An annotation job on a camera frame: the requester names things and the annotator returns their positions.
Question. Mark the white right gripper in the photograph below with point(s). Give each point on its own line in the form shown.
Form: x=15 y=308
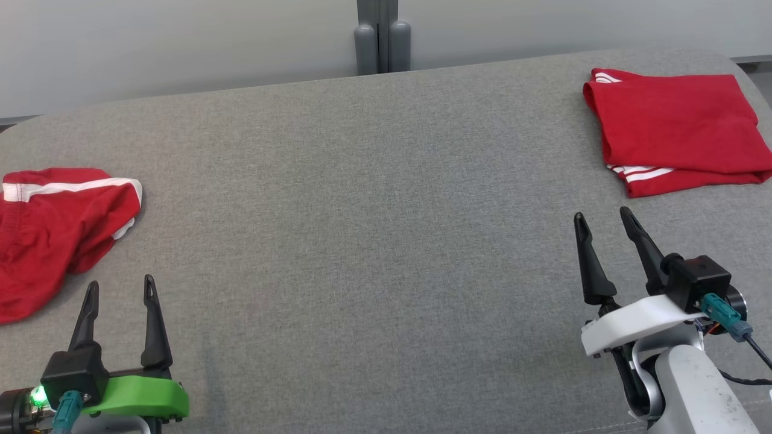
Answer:
x=639 y=322

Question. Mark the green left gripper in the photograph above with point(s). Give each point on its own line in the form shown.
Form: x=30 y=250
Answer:
x=145 y=398

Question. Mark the red shorts with white stripe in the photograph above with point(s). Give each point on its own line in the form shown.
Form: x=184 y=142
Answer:
x=48 y=241

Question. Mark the red white basketball jersey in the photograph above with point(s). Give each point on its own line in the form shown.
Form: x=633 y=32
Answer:
x=681 y=126

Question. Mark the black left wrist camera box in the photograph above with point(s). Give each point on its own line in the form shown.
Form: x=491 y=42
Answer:
x=75 y=371

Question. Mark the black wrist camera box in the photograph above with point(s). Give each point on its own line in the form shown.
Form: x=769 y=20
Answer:
x=75 y=371
x=699 y=277

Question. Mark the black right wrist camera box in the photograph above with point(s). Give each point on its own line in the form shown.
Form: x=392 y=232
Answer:
x=699 y=277

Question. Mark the grey wall post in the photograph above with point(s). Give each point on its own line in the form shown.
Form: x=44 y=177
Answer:
x=383 y=42

